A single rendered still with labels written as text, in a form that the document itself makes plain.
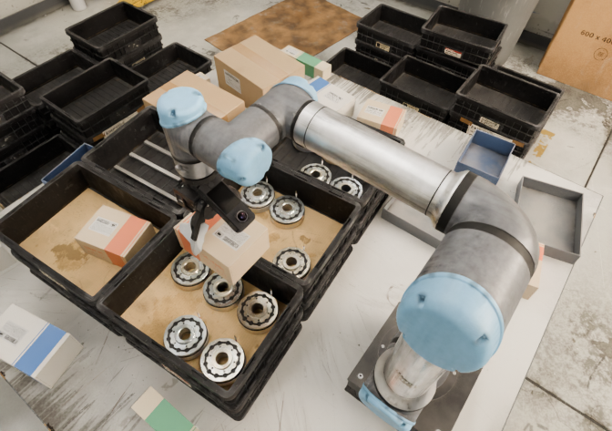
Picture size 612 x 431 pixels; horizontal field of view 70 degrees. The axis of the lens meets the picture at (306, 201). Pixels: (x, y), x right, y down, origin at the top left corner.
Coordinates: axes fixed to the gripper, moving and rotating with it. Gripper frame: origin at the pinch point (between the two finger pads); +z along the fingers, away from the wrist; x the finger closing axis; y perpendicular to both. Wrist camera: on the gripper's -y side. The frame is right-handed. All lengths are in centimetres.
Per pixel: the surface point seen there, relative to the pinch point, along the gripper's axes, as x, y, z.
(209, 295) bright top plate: 6.0, 3.4, 23.8
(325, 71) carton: -102, 44, 35
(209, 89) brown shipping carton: -53, 63, 23
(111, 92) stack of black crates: -53, 139, 60
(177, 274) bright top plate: 6.9, 14.4, 23.6
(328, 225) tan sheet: -31.8, -6.8, 26.9
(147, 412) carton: 33.8, -1.5, 33.6
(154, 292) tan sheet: 13.5, 16.8, 26.6
